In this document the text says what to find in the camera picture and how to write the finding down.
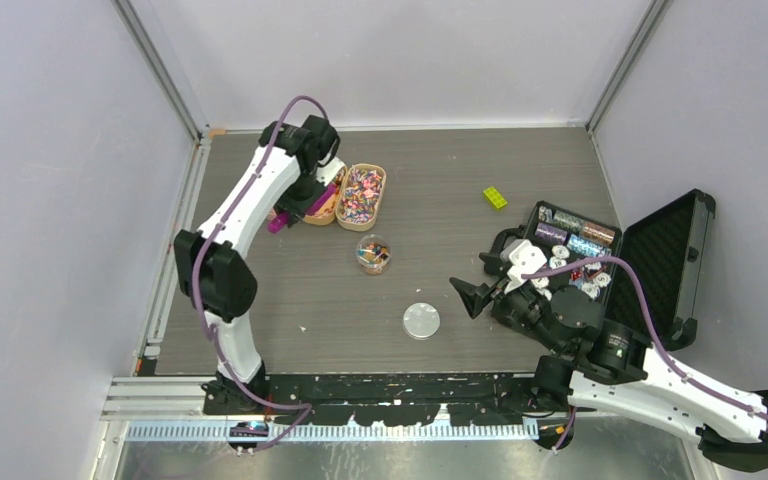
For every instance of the clear round jar lid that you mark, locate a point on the clear round jar lid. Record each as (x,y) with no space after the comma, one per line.
(421,320)

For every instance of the magenta plastic scoop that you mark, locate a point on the magenta plastic scoop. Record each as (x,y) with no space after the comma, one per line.
(290,211)

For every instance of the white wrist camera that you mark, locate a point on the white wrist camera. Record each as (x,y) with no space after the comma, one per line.
(521,258)
(331,170)

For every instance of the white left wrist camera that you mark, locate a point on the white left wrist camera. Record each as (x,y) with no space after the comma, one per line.
(331,170)

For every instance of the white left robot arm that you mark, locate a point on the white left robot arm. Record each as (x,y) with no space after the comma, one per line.
(291,175)

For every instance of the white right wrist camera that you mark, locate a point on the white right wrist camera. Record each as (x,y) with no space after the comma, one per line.
(521,258)

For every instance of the yellow-green toy brick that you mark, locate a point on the yellow-green toy brick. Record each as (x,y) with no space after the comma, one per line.
(494,198)

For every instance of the clear plastic jar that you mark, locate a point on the clear plastic jar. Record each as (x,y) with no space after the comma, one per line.
(373,254)

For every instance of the yellow tray with ball lollipops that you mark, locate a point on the yellow tray with ball lollipops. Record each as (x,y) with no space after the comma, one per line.
(326,212)

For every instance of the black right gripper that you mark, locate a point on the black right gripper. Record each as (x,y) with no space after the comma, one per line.
(473,296)

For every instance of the tan tray with swirl lollipops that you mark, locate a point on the tan tray with swirl lollipops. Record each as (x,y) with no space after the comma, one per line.
(360,198)

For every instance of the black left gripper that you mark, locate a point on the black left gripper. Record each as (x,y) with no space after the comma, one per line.
(297,208)

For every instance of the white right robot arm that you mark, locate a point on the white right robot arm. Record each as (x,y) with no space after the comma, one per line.
(594,362)

